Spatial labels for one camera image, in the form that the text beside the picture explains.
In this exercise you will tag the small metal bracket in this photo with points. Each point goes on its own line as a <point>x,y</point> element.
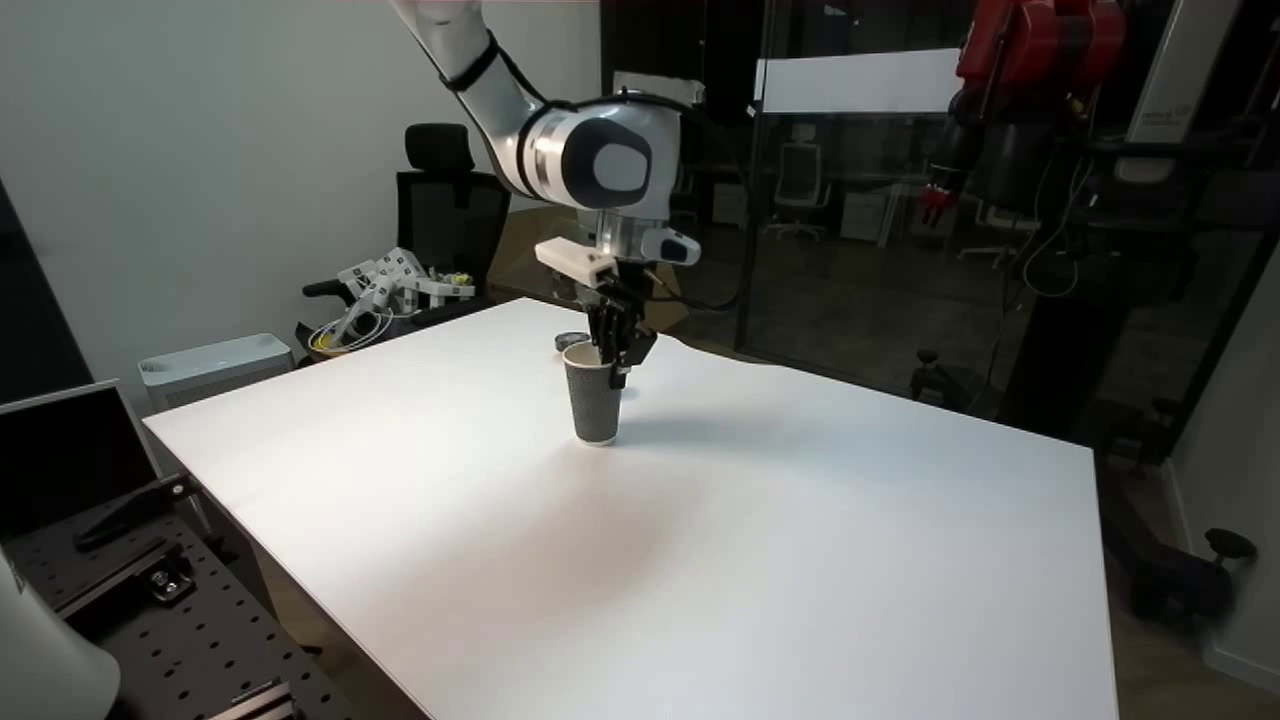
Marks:
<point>168,580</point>

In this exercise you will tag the grey paper cup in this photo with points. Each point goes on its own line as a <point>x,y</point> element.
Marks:
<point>598,407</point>

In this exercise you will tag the dark office chair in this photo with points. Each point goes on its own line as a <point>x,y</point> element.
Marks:
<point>455,215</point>

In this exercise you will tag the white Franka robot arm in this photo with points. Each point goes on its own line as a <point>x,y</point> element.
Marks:
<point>592,155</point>

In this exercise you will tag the red robot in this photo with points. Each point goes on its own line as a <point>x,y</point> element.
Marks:
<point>1042,44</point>

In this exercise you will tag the black optical breadboard table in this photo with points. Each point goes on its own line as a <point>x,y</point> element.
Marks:
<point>212,655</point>

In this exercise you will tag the black table clamp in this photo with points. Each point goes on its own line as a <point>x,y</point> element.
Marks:
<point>132,514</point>

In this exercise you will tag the white board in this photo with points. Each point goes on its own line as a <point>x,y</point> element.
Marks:
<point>852,81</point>

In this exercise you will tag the dark laptop screen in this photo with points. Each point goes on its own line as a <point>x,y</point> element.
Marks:
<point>65,454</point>

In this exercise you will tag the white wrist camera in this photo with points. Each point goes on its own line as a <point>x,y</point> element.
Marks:
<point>565,255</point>

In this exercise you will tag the black chair base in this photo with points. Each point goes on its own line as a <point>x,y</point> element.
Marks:
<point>1193,575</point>

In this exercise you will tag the white rectangular box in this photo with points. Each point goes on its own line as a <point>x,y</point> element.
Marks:
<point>212,362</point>

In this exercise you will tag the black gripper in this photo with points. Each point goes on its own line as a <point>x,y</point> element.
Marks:
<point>622,295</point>

